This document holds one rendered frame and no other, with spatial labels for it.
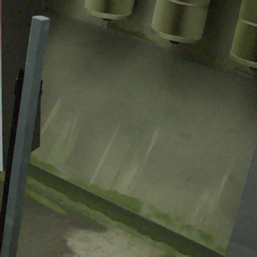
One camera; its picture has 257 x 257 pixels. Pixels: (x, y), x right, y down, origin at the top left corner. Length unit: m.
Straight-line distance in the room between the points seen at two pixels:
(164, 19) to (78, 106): 0.99
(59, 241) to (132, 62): 1.40
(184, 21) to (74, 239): 1.50
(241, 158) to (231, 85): 0.51
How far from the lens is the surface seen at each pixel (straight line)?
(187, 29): 4.34
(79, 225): 4.49
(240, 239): 2.68
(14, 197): 2.79
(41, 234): 4.32
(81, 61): 5.06
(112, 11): 4.65
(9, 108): 3.91
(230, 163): 4.41
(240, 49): 4.16
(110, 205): 4.60
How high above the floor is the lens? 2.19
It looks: 23 degrees down
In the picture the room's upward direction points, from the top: 10 degrees clockwise
